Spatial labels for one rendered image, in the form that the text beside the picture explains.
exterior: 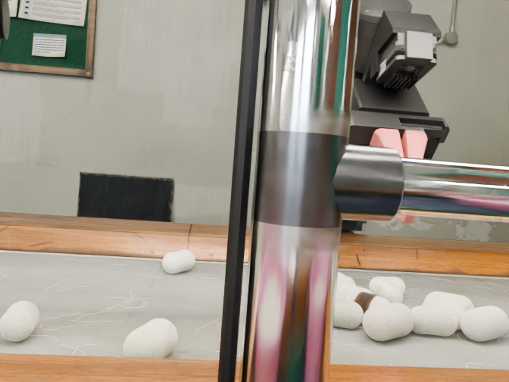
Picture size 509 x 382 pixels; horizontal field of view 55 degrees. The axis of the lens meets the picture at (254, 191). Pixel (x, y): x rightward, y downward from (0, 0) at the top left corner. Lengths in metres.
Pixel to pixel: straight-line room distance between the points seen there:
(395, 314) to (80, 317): 0.19
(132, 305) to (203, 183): 2.05
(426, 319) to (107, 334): 0.20
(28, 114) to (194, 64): 0.82
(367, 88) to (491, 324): 0.24
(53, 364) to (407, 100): 0.38
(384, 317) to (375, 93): 0.24
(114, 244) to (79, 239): 0.04
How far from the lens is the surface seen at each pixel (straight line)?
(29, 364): 0.20
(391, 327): 0.31
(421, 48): 0.43
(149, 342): 0.24
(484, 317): 0.35
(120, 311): 0.34
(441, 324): 0.34
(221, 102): 2.40
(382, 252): 0.55
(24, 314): 0.29
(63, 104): 2.51
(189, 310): 0.35
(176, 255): 0.44
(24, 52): 2.58
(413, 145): 0.44
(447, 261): 0.58
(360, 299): 0.35
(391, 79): 0.45
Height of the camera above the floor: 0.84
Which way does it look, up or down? 3 degrees down
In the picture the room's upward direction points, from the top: 4 degrees clockwise
